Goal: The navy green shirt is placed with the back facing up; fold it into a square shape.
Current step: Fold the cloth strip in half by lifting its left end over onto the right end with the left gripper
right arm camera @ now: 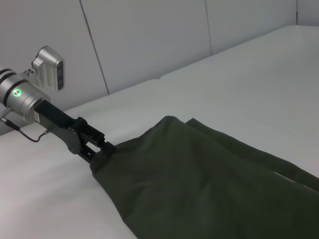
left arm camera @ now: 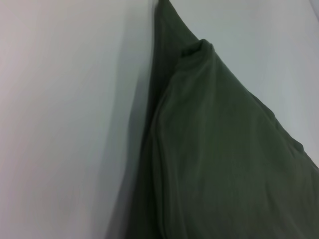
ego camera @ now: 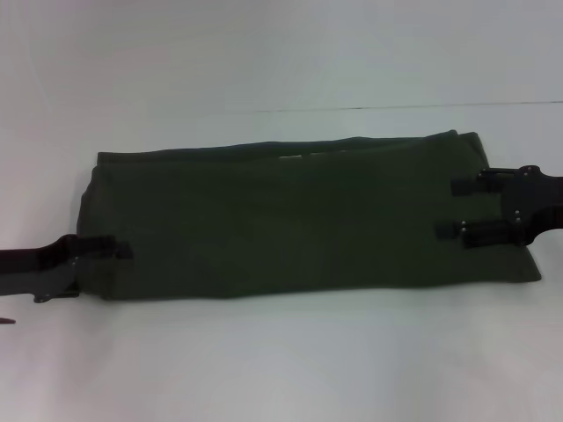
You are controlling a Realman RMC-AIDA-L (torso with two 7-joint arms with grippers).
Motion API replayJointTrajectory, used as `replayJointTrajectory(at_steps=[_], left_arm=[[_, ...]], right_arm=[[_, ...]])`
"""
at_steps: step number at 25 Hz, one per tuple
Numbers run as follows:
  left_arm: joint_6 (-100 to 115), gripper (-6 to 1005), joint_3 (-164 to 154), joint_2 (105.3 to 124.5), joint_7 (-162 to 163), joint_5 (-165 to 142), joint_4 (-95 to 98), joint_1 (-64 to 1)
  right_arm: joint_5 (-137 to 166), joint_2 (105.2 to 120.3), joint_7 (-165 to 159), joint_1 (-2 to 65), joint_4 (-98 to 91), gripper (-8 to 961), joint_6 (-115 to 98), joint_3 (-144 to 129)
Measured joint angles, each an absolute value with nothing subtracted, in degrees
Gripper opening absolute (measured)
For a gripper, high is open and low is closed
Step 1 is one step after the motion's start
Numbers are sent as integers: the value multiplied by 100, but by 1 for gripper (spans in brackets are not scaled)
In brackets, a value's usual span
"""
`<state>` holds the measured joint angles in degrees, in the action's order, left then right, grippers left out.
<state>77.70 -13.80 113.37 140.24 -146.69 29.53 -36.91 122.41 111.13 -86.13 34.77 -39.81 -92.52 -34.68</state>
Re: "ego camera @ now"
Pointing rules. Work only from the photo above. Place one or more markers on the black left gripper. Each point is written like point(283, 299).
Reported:
point(39, 268)

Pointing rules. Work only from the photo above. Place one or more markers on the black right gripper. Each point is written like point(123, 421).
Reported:
point(534, 202)

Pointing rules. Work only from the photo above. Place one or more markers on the dark green shirt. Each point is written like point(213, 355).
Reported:
point(286, 220)

